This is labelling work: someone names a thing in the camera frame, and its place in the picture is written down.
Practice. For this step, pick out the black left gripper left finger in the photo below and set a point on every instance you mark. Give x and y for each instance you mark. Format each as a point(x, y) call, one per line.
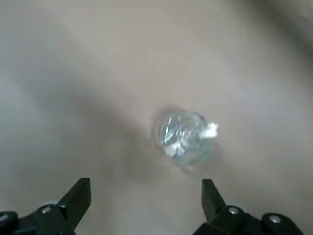
point(73, 203)

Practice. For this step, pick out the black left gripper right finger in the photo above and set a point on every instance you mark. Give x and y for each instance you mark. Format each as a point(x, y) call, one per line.
point(215, 205)

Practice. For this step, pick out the clear glass alcohol lamp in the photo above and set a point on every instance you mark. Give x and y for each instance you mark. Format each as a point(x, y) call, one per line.
point(185, 139)

